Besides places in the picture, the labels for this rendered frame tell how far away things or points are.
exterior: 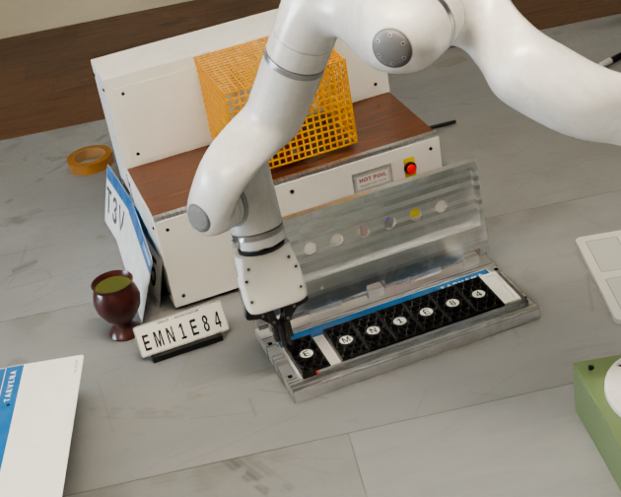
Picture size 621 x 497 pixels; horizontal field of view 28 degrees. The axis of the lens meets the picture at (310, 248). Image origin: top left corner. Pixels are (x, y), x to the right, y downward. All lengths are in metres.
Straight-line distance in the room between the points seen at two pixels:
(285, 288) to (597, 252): 0.60
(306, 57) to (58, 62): 1.90
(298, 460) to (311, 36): 0.63
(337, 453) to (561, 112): 0.63
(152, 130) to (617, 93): 1.05
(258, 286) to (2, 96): 1.61
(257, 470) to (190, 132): 0.77
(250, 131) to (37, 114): 1.50
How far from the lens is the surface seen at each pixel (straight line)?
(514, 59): 1.58
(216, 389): 2.06
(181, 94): 2.35
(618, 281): 2.18
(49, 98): 3.32
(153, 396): 2.08
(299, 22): 1.69
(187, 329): 2.16
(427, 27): 1.55
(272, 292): 1.95
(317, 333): 2.10
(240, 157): 1.79
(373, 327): 2.07
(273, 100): 1.76
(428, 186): 2.14
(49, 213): 2.73
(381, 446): 1.88
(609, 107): 1.59
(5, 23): 3.83
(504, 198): 2.46
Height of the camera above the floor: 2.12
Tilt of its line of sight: 31 degrees down
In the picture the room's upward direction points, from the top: 10 degrees counter-clockwise
